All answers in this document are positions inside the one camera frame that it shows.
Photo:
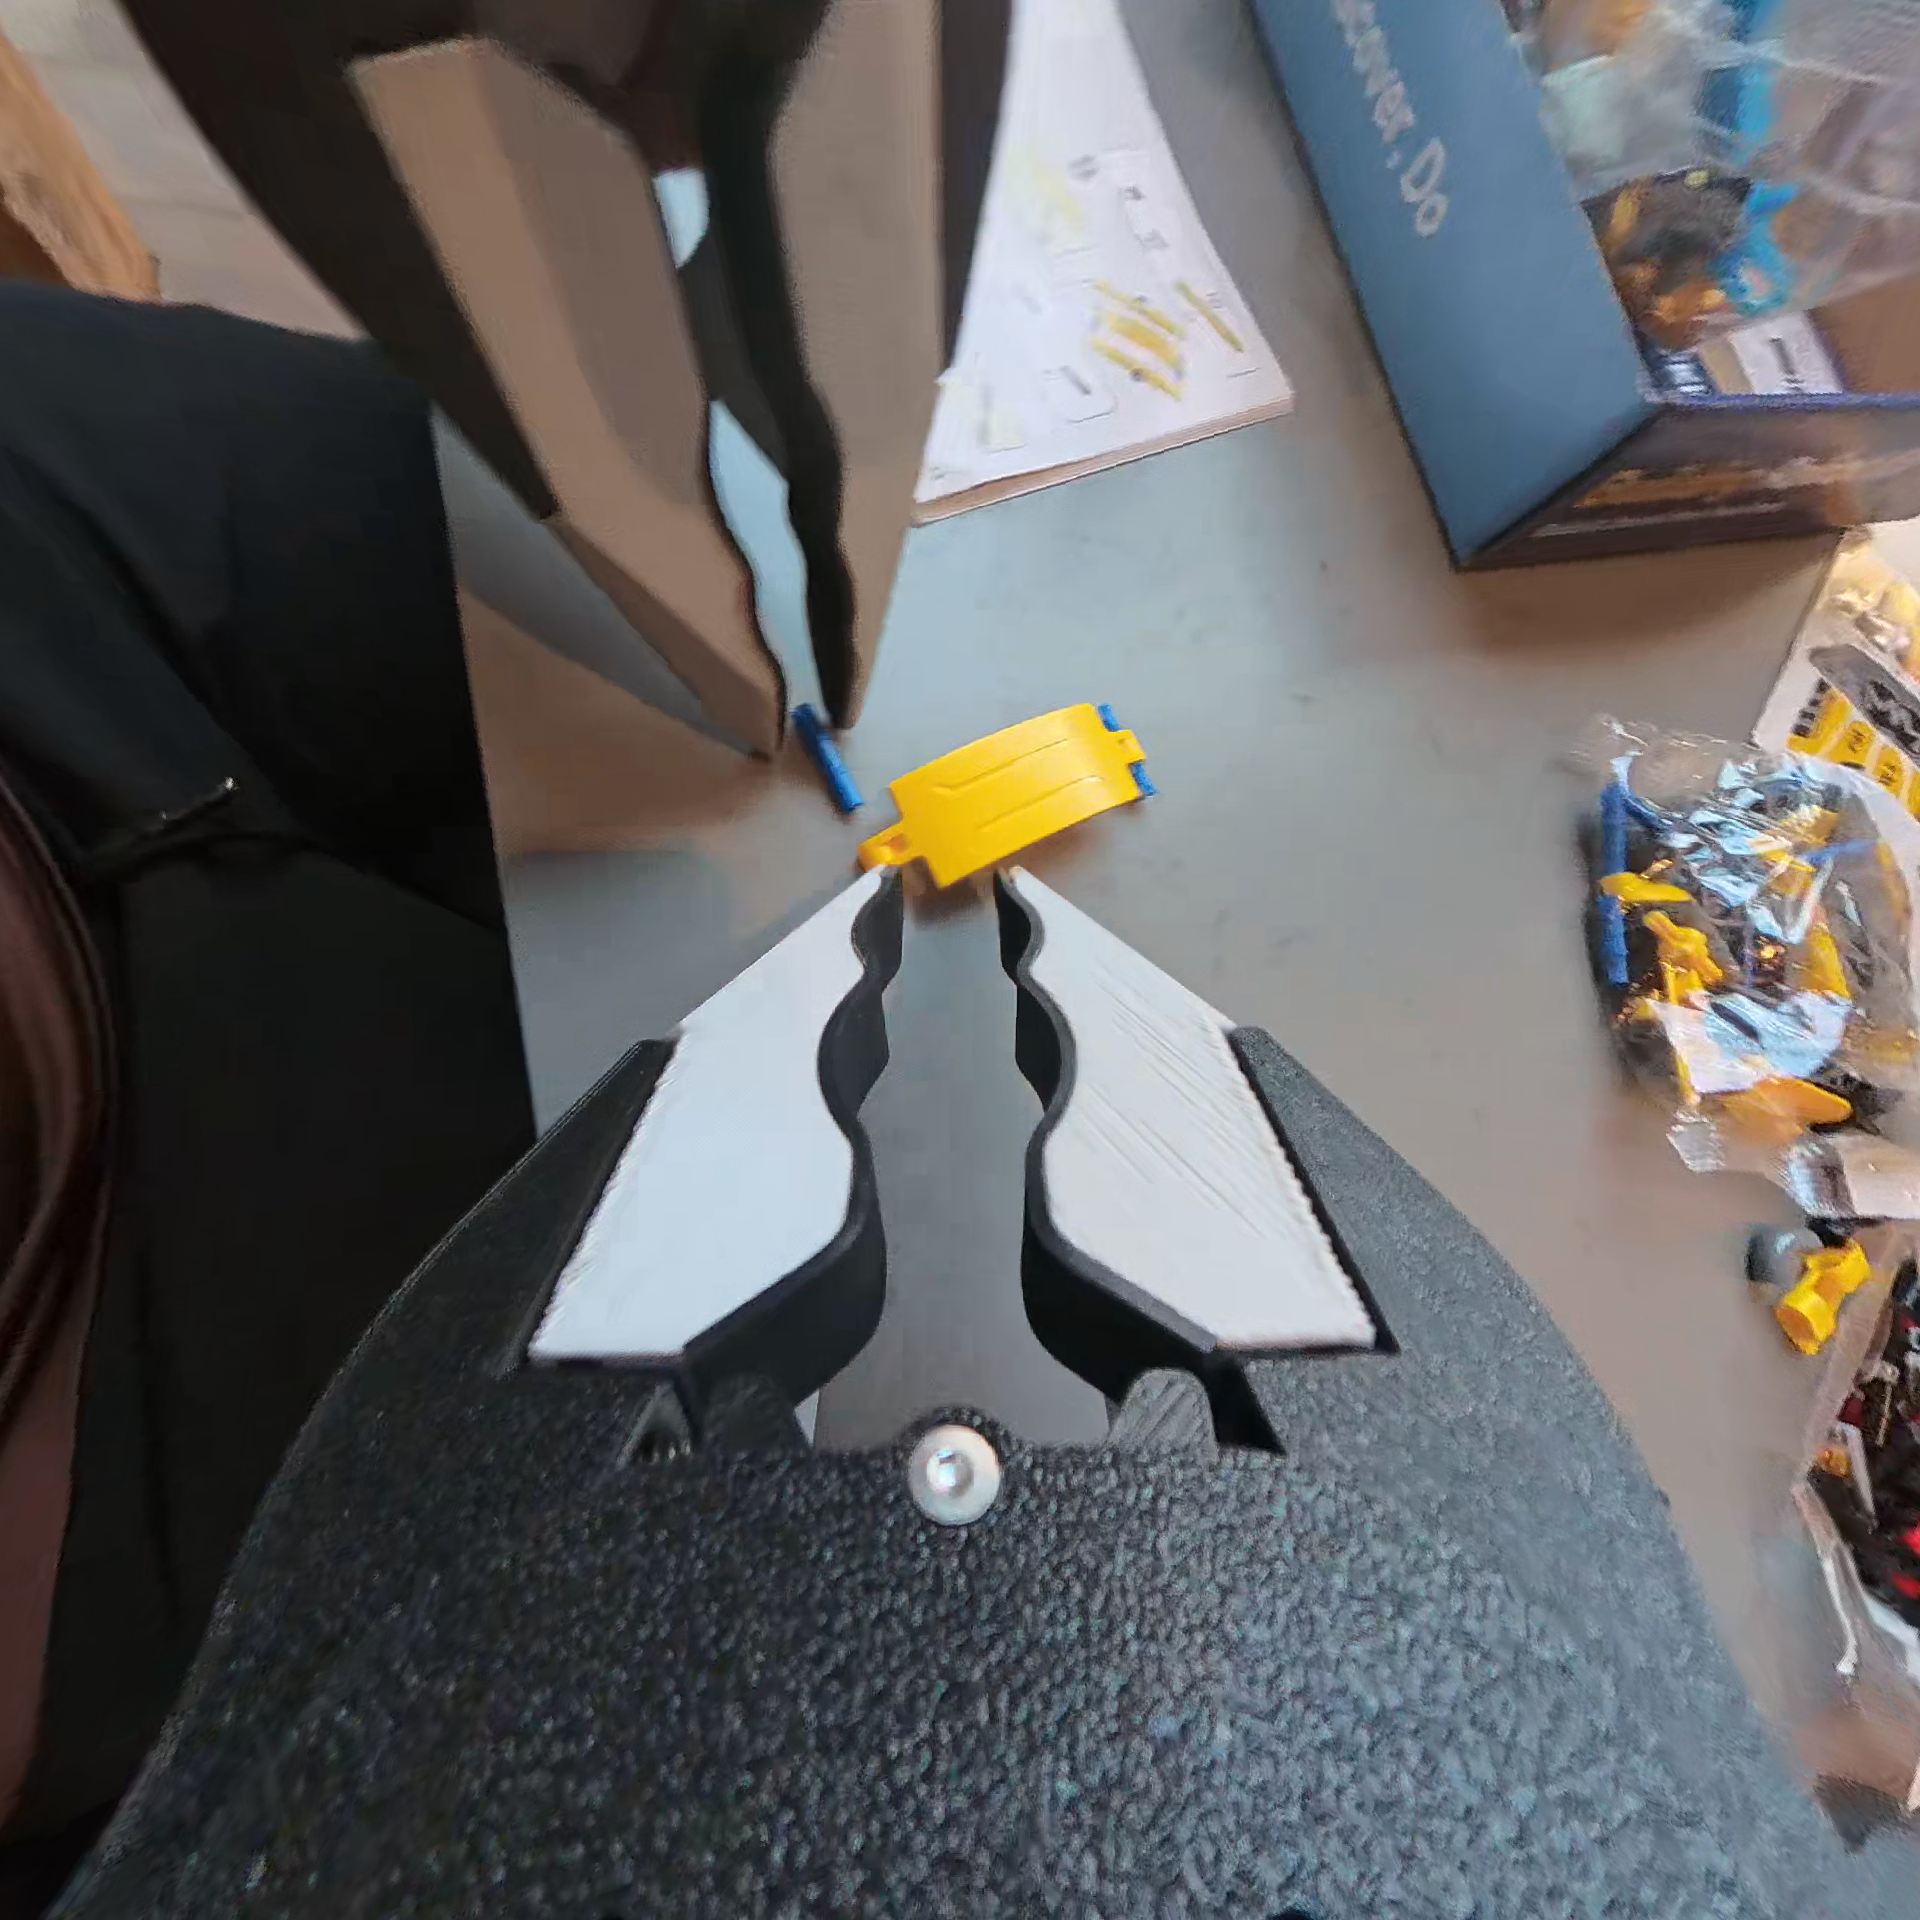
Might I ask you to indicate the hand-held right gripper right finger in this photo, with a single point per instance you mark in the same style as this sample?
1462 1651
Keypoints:
1186 1184

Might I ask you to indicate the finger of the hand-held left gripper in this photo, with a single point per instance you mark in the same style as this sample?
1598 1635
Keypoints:
885 225
557 300

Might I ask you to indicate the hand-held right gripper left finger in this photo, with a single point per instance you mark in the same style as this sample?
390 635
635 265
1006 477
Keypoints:
720 1184

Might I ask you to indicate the small blue connector pin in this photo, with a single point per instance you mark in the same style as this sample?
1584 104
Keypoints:
1143 778
829 757

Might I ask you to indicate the yellow curved arc beam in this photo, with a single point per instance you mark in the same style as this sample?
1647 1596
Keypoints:
1005 795

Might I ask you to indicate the blue cardboard kit box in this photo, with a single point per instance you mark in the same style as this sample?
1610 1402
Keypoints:
1471 300

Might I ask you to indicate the clear bag yellow grey parts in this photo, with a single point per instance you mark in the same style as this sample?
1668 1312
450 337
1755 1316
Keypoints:
1740 961

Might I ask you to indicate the grey desk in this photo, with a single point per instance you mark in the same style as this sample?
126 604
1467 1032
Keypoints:
1349 750

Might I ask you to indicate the instruction booklet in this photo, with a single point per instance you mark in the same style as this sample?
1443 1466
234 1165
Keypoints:
1096 300

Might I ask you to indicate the person's black trouser legs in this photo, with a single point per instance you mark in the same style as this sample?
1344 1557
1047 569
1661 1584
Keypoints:
270 900

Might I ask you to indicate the yellow curved brick piece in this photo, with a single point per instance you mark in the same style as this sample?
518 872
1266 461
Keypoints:
1823 1298

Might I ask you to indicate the person's brown shirt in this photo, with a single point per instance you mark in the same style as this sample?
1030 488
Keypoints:
45 1201

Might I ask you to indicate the clear bag black red parts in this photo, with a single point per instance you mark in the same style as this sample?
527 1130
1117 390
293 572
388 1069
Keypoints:
1876 1470

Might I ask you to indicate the yellow black sticker sheet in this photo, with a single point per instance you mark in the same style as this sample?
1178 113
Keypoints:
1862 704

